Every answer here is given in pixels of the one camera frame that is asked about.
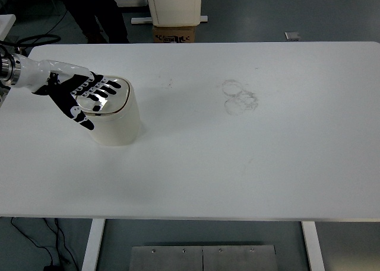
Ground white rounded cabinet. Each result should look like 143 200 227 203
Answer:
145 0 204 27

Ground brown cardboard box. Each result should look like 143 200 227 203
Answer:
152 24 197 43

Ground white table foot bar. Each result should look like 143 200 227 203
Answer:
131 15 209 25

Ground person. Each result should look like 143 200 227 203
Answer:
64 0 131 44

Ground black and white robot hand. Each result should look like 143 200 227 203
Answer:
17 54 122 132

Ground white side table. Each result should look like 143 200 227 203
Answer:
0 14 17 40

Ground cream lidded trash bin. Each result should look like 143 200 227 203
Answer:
72 75 141 148

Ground white table leg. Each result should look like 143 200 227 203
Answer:
300 221 326 271
81 218 106 271

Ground thin black floor cable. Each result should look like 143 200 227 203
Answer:
37 7 69 38
43 218 78 271
10 216 56 266

